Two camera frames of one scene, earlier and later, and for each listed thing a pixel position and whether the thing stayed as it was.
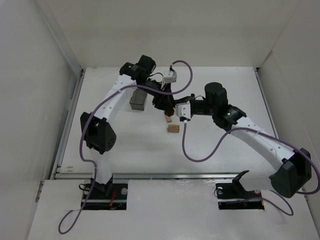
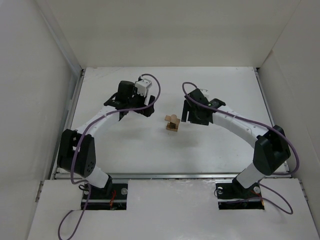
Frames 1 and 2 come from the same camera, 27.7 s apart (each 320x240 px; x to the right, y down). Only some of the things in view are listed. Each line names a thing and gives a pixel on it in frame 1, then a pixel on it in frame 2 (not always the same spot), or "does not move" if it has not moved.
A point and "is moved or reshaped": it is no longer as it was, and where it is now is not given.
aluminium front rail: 180,175 does not move
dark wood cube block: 169,113 to 172,125
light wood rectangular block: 169,119 is moved or reshaped
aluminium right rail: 266,101 does not move
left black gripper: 162,100 to 145,107
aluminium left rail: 67,123 does not move
